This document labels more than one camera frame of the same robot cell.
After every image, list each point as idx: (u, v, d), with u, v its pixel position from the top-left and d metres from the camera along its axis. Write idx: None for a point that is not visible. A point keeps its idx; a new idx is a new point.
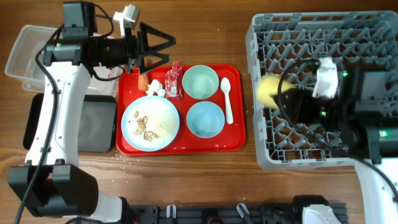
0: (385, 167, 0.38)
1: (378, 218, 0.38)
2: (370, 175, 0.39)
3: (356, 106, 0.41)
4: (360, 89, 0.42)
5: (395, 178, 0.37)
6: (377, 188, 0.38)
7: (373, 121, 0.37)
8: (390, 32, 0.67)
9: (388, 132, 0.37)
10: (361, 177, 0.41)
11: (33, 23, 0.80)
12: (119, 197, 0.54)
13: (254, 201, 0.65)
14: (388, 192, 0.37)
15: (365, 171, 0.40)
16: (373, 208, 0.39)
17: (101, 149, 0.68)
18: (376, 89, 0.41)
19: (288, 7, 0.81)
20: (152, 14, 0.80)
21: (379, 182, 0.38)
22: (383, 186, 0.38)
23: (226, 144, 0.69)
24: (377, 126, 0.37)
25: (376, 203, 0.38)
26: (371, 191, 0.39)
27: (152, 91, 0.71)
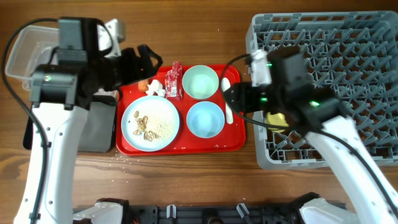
0: (332, 126, 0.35)
1: (351, 182, 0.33)
2: (321, 140, 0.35)
3: (288, 86, 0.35)
4: (286, 70, 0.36)
5: (343, 134, 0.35)
6: (334, 151, 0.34)
7: (301, 87, 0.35)
8: (390, 32, 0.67)
9: (321, 102, 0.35)
10: (313, 144, 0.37)
11: None
12: (119, 203, 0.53)
13: (254, 201, 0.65)
14: (344, 150, 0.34)
15: (313, 137, 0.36)
16: (343, 176, 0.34)
17: (101, 149, 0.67)
18: (298, 65, 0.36)
19: (288, 7, 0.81)
20: (152, 14, 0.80)
21: (330, 142, 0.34)
22: (337, 146, 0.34)
23: (226, 144, 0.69)
24: (306, 100, 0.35)
25: (338, 163, 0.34)
26: (331, 155, 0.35)
27: (152, 91, 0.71)
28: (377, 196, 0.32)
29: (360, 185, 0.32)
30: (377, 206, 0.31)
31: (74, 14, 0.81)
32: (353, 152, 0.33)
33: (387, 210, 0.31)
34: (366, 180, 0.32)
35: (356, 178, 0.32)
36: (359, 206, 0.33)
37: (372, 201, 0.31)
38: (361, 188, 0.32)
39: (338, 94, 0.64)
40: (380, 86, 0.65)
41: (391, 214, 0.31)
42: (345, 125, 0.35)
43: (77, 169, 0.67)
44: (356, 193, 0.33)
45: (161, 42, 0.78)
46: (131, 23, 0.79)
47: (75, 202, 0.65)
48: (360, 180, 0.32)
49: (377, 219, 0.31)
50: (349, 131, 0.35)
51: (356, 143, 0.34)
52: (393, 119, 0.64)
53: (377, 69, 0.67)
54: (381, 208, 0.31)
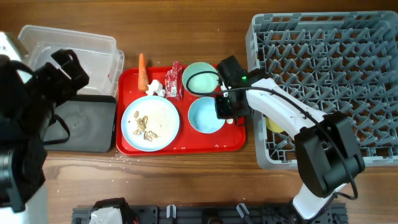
0: (258, 84, 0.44)
1: (278, 114, 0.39)
2: (252, 96, 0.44)
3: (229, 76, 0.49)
4: (227, 70, 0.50)
5: (267, 86, 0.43)
6: (260, 98, 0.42)
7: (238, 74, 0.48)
8: (390, 32, 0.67)
9: (249, 76, 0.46)
10: (254, 105, 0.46)
11: (33, 23, 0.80)
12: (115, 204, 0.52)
13: (254, 201, 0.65)
14: (267, 94, 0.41)
15: (255, 99, 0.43)
16: (272, 113, 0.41)
17: (102, 149, 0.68)
18: (236, 64, 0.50)
19: (288, 7, 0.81)
20: (152, 14, 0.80)
21: (256, 92, 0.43)
22: (262, 94, 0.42)
23: (226, 144, 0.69)
24: (239, 78, 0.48)
25: (266, 106, 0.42)
26: (262, 104, 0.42)
27: (152, 91, 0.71)
28: (296, 114, 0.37)
29: (282, 112, 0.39)
30: (296, 119, 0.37)
31: (74, 13, 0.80)
32: (271, 91, 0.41)
33: (303, 117, 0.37)
34: (284, 105, 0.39)
35: (279, 111, 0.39)
36: (286, 126, 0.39)
37: (290, 115, 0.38)
38: (281, 112, 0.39)
39: (338, 94, 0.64)
40: (380, 86, 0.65)
41: (305, 118, 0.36)
42: (266, 81, 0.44)
43: (77, 169, 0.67)
44: (283, 120, 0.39)
45: (161, 42, 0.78)
46: (132, 23, 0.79)
47: (75, 202, 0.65)
48: (282, 109, 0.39)
49: (296, 125, 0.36)
50: (268, 83, 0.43)
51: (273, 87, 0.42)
52: (393, 119, 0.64)
53: (377, 69, 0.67)
54: (299, 121, 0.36)
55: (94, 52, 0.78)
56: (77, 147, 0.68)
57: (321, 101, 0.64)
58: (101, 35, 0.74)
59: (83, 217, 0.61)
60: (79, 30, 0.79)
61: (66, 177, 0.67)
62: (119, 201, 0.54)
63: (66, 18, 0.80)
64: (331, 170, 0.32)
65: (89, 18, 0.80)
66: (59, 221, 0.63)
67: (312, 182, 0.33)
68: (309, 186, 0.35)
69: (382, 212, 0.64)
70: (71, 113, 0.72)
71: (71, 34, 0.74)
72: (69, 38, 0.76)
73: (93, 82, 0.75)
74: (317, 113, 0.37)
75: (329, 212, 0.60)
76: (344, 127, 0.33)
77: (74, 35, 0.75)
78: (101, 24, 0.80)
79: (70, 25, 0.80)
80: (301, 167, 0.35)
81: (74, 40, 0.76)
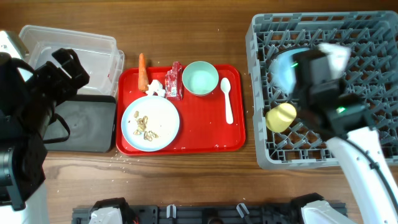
0: (354, 133, 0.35)
1: (362, 190, 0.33)
2: (341, 147, 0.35)
3: (313, 88, 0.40)
4: (313, 72, 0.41)
5: (367, 147, 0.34)
6: (353, 162, 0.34)
7: (328, 91, 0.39)
8: (391, 32, 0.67)
9: (347, 106, 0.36)
10: (334, 152, 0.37)
11: (33, 23, 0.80)
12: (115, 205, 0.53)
13: (254, 201, 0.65)
14: (366, 164, 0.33)
15: (335, 142, 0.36)
16: (355, 180, 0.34)
17: (102, 149, 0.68)
18: (324, 68, 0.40)
19: (288, 7, 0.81)
20: (152, 14, 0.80)
21: (351, 152, 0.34)
22: (357, 158, 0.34)
23: (226, 144, 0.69)
24: (333, 106, 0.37)
25: (356, 177, 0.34)
26: (351, 167, 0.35)
27: (152, 91, 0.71)
28: (389, 208, 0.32)
29: (373, 196, 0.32)
30: (386, 214, 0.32)
31: (74, 14, 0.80)
32: (371, 165, 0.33)
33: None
34: (380, 190, 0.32)
35: (372, 192, 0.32)
36: (367, 212, 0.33)
37: (384, 216, 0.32)
38: (373, 198, 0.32)
39: None
40: (380, 86, 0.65)
41: None
42: (368, 133, 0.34)
43: (77, 169, 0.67)
44: (365, 202, 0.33)
45: (161, 42, 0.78)
46: (132, 23, 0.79)
47: (75, 202, 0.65)
48: (374, 190, 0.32)
49: None
50: (373, 145, 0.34)
51: (377, 154, 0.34)
52: (393, 119, 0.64)
53: (377, 69, 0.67)
54: (388, 216, 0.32)
55: (94, 52, 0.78)
56: (77, 147, 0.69)
57: None
58: (101, 35, 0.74)
59: (83, 217, 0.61)
60: (79, 30, 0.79)
61: (66, 177, 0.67)
62: (118, 201, 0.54)
63: (66, 18, 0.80)
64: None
65: (89, 18, 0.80)
66: (59, 221, 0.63)
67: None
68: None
69: None
70: (71, 113, 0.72)
71: (71, 34, 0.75)
72: (69, 38, 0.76)
73: (93, 82, 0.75)
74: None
75: None
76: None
77: (73, 35, 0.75)
78: (101, 24, 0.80)
79: (70, 25, 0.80)
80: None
81: (74, 40, 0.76)
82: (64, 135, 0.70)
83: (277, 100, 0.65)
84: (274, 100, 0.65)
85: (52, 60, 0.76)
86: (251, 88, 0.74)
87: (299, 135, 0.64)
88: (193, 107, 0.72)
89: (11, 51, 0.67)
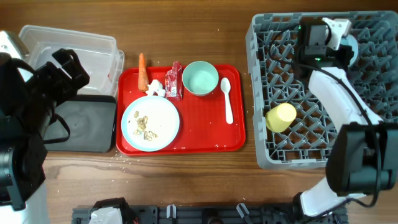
0: (328, 68, 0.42)
1: (333, 101, 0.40)
2: (314, 76, 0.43)
3: (308, 47, 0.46)
4: (309, 36, 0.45)
5: (337, 73, 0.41)
6: (324, 83, 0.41)
7: (316, 52, 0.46)
8: (390, 32, 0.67)
9: (323, 60, 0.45)
10: (314, 89, 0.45)
11: (33, 23, 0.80)
12: (115, 205, 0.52)
13: (254, 201, 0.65)
14: (332, 81, 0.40)
15: (313, 77, 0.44)
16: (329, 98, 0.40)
17: (102, 149, 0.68)
18: (321, 33, 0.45)
19: (288, 6, 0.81)
20: (152, 14, 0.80)
21: (321, 75, 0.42)
22: (326, 78, 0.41)
23: (226, 144, 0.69)
24: (314, 56, 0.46)
25: (326, 92, 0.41)
26: (324, 89, 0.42)
27: (152, 91, 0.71)
28: (353, 109, 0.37)
29: (340, 102, 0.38)
30: (351, 114, 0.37)
31: (74, 13, 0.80)
32: (337, 81, 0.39)
33: (357, 114, 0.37)
34: (346, 97, 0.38)
35: (339, 100, 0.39)
36: (337, 116, 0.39)
37: (346, 108, 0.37)
38: (339, 101, 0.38)
39: None
40: (380, 86, 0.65)
41: (360, 116, 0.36)
42: (337, 70, 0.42)
43: (77, 170, 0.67)
44: (337, 111, 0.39)
45: (161, 42, 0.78)
46: (131, 23, 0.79)
47: (75, 202, 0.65)
48: (341, 99, 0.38)
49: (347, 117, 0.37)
50: (341, 73, 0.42)
51: (344, 77, 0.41)
52: (393, 119, 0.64)
53: (377, 69, 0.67)
54: (354, 116, 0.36)
55: (94, 52, 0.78)
56: (77, 147, 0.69)
57: None
58: (101, 35, 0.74)
59: (83, 217, 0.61)
60: (79, 29, 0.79)
61: (66, 177, 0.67)
62: (117, 201, 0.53)
63: (66, 18, 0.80)
64: (360, 173, 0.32)
65: (89, 18, 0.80)
66: (59, 221, 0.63)
67: (334, 177, 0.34)
68: (329, 178, 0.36)
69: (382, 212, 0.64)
70: (71, 113, 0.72)
71: (71, 34, 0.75)
72: (69, 38, 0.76)
73: (93, 82, 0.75)
74: (374, 117, 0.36)
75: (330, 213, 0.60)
76: (393, 139, 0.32)
77: (74, 35, 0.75)
78: (101, 24, 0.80)
79: (70, 25, 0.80)
80: (333, 154, 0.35)
81: (74, 40, 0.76)
82: (64, 135, 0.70)
83: (277, 100, 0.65)
84: (274, 100, 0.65)
85: (52, 60, 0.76)
86: (251, 88, 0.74)
87: (299, 135, 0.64)
88: (193, 107, 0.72)
89: (11, 51, 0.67)
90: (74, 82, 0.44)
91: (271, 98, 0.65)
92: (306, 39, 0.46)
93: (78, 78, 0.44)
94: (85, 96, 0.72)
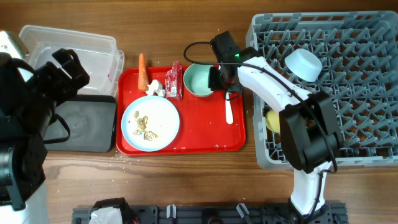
0: (250, 61, 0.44)
1: (265, 91, 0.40)
2: (242, 73, 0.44)
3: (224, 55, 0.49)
4: (220, 46, 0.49)
5: (258, 63, 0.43)
6: (250, 76, 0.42)
7: (232, 53, 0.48)
8: (390, 32, 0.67)
9: (242, 53, 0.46)
10: (245, 83, 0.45)
11: (33, 23, 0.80)
12: (115, 205, 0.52)
13: (254, 201, 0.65)
14: (258, 72, 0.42)
15: (243, 76, 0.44)
16: (263, 91, 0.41)
17: (102, 149, 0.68)
18: (229, 40, 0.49)
19: (288, 7, 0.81)
20: (152, 14, 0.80)
21: (247, 70, 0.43)
22: (253, 72, 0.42)
23: (226, 144, 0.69)
24: (234, 59, 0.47)
25: (256, 84, 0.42)
26: (255, 81, 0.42)
27: (152, 91, 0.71)
28: (282, 92, 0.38)
29: (270, 88, 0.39)
30: (283, 98, 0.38)
31: (74, 13, 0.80)
32: (261, 69, 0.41)
33: (288, 96, 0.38)
34: (273, 84, 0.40)
35: (268, 88, 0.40)
36: (273, 103, 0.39)
37: (278, 94, 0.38)
38: (269, 89, 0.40)
39: (338, 94, 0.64)
40: (380, 86, 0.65)
41: (291, 96, 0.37)
42: (258, 58, 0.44)
43: (77, 170, 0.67)
44: (270, 100, 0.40)
45: (162, 42, 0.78)
46: (132, 23, 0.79)
47: (75, 202, 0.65)
48: (268, 86, 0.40)
49: (281, 102, 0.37)
50: (261, 61, 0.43)
51: (265, 65, 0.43)
52: (393, 119, 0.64)
53: (377, 69, 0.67)
54: (285, 99, 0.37)
55: (94, 52, 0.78)
56: (77, 147, 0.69)
57: None
58: (101, 35, 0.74)
59: (83, 217, 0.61)
60: (79, 30, 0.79)
61: (66, 177, 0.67)
62: (117, 202, 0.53)
63: (66, 18, 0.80)
64: (312, 146, 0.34)
65: (89, 18, 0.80)
66: (59, 221, 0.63)
67: (295, 158, 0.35)
68: (291, 162, 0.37)
69: (382, 212, 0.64)
70: (71, 114, 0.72)
71: (71, 35, 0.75)
72: (69, 38, 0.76)
73: (93, 83, 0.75)
74: (302, 91, 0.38)
75: (329, 212, 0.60)
76: (326, 106, 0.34)
77: (74, 35, 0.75)
78: (101, 24, 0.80)
79: (70, 25, 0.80)
80: (284, 139, 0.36)
81: (74, 41, 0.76)
82: (64, 135, 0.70)
83: None
84: None
85: (52, 60, 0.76)
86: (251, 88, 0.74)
87: None
88: (193, 107, 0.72)
89: (11, 51, 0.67)
90: (76, 82, 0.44)
91: None
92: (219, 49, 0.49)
93: (76, 78, 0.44)
94: (85, 96, 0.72)
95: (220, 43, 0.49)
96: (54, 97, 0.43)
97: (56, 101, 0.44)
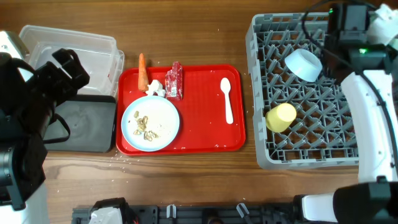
0: (372, 74, 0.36)
1: (365, 127, 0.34)
2: (352, 81, 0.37)
3: (344, 33, 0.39)
4: (345, 18, 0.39)
5: (380, 86, 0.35)
6: (361, 96, 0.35)
7: (354, 38, 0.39)
8: None
9: (370, 50, 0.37)
10: (346, 91, 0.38)
11: (33, 23, 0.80)
12: (115, 204, 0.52)
13: (254, 200, 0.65)
14: (374, 101, 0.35)
15: (350, 83, 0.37)
16: (361, 121, 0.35)
17: (102, 149, 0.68)
18: (359, 16, 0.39)
19: (288, 7, 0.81)
20: (152, 14, 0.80)
21: (362, 88, 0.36)
22: (367, 94, 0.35)
23: (226, 144, 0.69)
24: (359, 47, 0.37)
25: (361, 112, 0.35)
26: (362, 110, 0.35)
27: (152, 91, 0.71)
28: (387, 152, 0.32)
29: (375, 134, 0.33)
30: (384, 160, 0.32)
31: (74, 13, 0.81)
32: (380, 102, 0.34)
33: (390, 163, 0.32)
34: (384, 129, 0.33)
35: (377, 134, 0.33)
36: (365, 149, 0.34)
37: (379, 151, 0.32)
38: (375, 133, 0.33)
39: (338, 94, 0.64)
40: None
41: (392, 167, 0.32)
42: (384, 77, 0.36)
43: (77, 169, 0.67)
44: (366, 143, 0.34)
45: (162, 42, 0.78)
46: (132, 23, 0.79)
47: (75, 202, 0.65)
48: (377, 127, 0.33)
49: (377, 165, 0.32)
50: (387, 87, 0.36)
51: (387, 94, 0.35)
52: None
53: None
54: (385, 160, 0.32)
55: (94, 52, 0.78)
56: (77, 147, 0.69)
57: (321, 101, 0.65)
58: (101, 35, 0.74)
59: (83, 217, 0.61)
60: (79, 30, 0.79)
61: (66, 177, 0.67)
62: (117, 201, 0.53)
63: (66, 18, 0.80)
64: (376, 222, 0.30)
65: (89, 18, 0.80)
66: (59, 221, 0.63)
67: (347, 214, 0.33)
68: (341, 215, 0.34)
69: None
70: (71, 114, 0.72)
71: (71, 35, 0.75)
72: (69, 38, 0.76)
73: (93, 83, 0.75)
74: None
75: None
76: None
77: (74, 35, 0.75)
78: (101, 25, 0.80)
79: (70, 25, 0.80)
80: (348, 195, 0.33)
81: (74, 40, 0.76)
82: (64, 135, 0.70)
83: (277, 100, 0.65)
84: (273, 100, 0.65)
85: (52, 60, 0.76)
86: (251, 88, 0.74)
87: (299, 135, 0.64)
88: (193, 107, 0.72)
89: (11, 51, 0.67)
90: (78, 82, 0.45)
91: (272, 98, 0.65)
92: (342, 22, 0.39)
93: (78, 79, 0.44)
94: (85, 96, 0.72)
95: (349, 13, 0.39)
96: (54, 97, 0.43)
97: (56, 101, 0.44)
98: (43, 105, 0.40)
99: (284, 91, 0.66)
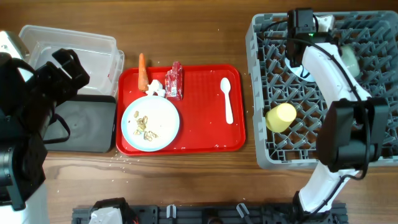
0: (324, 46, 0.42)
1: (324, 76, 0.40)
2: (309, 54, 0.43)
3: (298, 29, 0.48)
4: (297, 20, 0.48)
5: (331, 51, 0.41)
6: (317, 59, 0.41)
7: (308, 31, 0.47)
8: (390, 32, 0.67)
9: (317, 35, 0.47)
10: (308, 64, 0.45)
11: (33, 23, 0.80)
12: (115, 205, 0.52)
13: (254, 200, 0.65)
14: (324, 57, 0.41)
15: (309, 57, 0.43)
16: (321, 74, 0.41)
17: (102, 149, 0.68)
18: (310, 17, 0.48)
19: (288, 6, 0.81)
20: (152, 14, 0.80)
21: (315, 53, 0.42)
22: (320, 55, 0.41)
23: (226, 144, 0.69)
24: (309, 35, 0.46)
25: (319, 68, 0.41)
26: (317, 66, 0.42)
27: (152, 91, 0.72)
28: (344, 85, 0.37)
29: (331, 77, 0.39)
30: (341, 91, 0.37)
31: (74, 13, 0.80)
32: (330, 56, 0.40)
33: (347, 91, 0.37)
34: (337, 72, 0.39)
35: (332, 76, 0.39)
36: (329, 89, 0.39)
37: (337, 85, 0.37)
38: (331, 76, 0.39)
39: None
40: (380, 86, 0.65)
41: (349, 93, 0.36)
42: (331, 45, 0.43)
43: (77, 169, 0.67)
44: (328, 86, 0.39)
45: (162, 42, 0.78)
46: (132, 23, 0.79)
47: (74, 202, 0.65)
48: (332, 72, 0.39)
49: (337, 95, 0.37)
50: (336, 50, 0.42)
51: (336, 53, 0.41)
52: (393, 118, 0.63)
53: (377, 68, 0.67)
54: (342, 89, 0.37)
55: (94, 52, 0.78)
56: (77, 147, 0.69)
57: (321, 101, 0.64)
58: (101, 35, 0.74)
59: (83, 217, 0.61)
60: (79, 29, 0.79)
61: (66, 177, 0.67)
62: (116, 202, 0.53)
63: (66, 18, 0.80)
64: (349, 147, 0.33)
65: (89, 18, 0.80)
66: (59, 221, 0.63)
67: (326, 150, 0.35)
68: (321, 153, 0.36)
69: (382, 212, 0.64)
70: (71, 113, 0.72)
71: (71, 35, 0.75)
72: (69, 38, 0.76)
73: (93, 82, 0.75)
74: (364, 93, 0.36)
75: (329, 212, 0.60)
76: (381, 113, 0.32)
77: (73, 35, 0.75)
78: (101, 25, 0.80)
79: (70, 25, 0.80)
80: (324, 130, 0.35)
81: (74, 40, 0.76)
82: (64, 135, 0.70)
83: (277, 100, 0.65)
84: (274, 100, 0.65)
85: (52, 60, 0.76)
86: (251, 88, 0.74)
87: (299, 135, 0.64)
88: (193, 107, 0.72)
89: (11, 51, 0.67)
90: (78, 82, 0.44)
91: (272, 98, 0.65)
92: (296, 23, 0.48)
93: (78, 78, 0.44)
94: (85, 95, 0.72)
95: (301, 15, 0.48)
96: (55, 96, 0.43)
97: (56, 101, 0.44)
98: (43, 105, 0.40)
99: (284, 91, 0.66)
